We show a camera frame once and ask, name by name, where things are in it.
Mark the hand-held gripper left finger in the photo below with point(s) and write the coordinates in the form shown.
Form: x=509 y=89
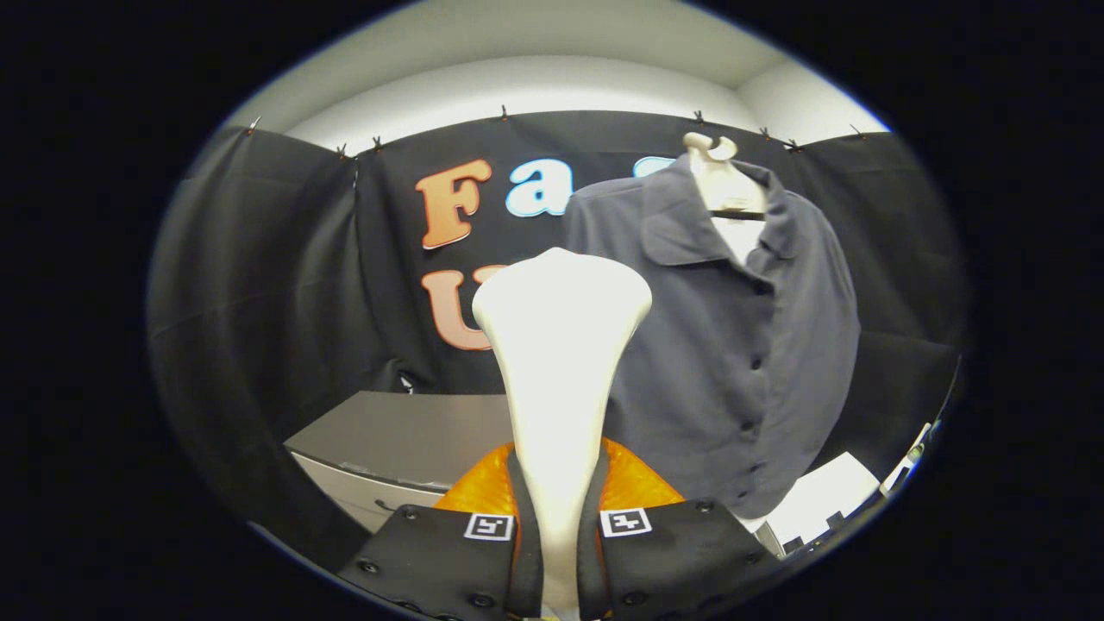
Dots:
x=528 y=561

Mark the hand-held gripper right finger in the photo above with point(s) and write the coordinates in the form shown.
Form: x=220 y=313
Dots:
x=591 y=561

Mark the white garment steamer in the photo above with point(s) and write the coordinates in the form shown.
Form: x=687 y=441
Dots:
x=561 y=345

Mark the grey button-up shirt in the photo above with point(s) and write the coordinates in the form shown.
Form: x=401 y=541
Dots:
x=733 y=345

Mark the white garment form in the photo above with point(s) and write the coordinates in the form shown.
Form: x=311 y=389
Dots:
x=724 y=185

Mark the grey drawer cabinet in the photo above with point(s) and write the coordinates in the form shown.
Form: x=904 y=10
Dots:
x=414 y=431

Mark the white side table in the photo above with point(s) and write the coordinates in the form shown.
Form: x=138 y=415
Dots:
x=819 y=496

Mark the black backdrop cloth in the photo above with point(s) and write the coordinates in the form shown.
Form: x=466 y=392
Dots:
x=285 y=276

